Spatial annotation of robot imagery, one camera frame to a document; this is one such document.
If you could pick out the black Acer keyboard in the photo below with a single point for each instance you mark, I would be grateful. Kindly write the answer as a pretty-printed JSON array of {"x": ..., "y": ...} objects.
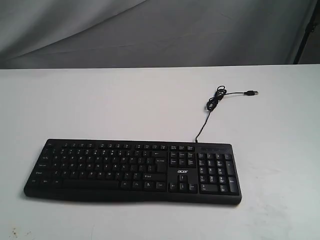
[{"x": 86, "y": 170}]

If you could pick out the black stand pole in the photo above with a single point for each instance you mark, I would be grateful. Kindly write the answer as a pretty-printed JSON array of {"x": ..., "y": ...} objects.
[{"x": 309, "y": 48}]

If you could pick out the grey fabric backdrop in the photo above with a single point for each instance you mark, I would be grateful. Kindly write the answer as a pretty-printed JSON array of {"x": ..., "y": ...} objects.
[{"x": 67, "y": 34}]

